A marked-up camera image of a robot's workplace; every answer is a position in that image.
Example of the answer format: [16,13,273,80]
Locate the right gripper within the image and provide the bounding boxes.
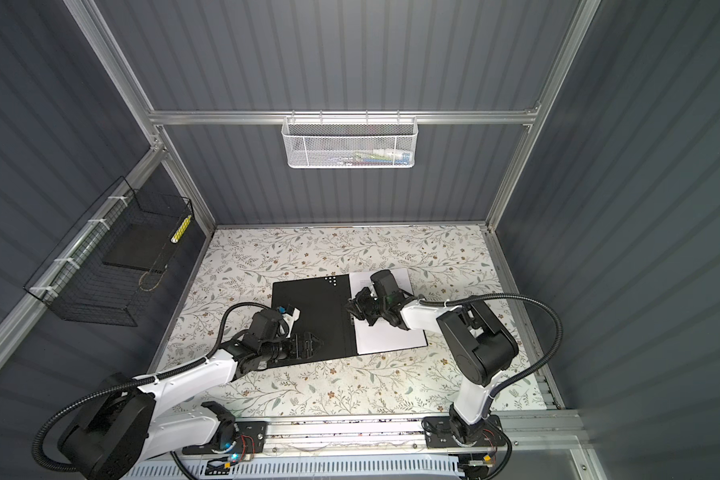
[346,287,390,326]

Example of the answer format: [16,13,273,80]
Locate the printed paper sheet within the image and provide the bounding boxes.
[348,268,428,355]

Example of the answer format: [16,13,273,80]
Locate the black clip folder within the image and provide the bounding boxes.
[269,268,430,362]

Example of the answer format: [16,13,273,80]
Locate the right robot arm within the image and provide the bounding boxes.
[345,270,519,446]

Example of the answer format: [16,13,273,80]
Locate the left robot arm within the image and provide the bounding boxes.
[32,303,322,479]

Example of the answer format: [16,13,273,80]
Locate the floral table mat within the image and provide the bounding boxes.
[134,224,547,420]

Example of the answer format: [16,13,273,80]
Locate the pens in white basket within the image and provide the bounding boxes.
[328,148,414,167]

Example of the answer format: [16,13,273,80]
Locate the yellow marker pen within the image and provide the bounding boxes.
[170,214,193,244]

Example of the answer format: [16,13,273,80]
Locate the black pad in basket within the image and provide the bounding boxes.
[103,224,178,273]

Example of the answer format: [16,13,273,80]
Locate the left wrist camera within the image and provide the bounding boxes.
[277,306,300,329]

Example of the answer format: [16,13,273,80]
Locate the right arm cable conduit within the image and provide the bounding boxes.
[413,292,564,415]

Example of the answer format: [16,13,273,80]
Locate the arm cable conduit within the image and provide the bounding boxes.
[413,292,564,415]
[31,301,277,474]

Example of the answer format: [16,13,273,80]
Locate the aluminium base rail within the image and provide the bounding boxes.
[95,413,583,466]

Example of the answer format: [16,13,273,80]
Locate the white wire mesh basket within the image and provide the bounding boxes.
[281,114,419,169]

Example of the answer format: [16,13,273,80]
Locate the black wire basket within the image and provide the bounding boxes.
[24,181,194,327]

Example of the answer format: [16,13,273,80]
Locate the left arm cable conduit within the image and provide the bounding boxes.
[31,301,277,474]

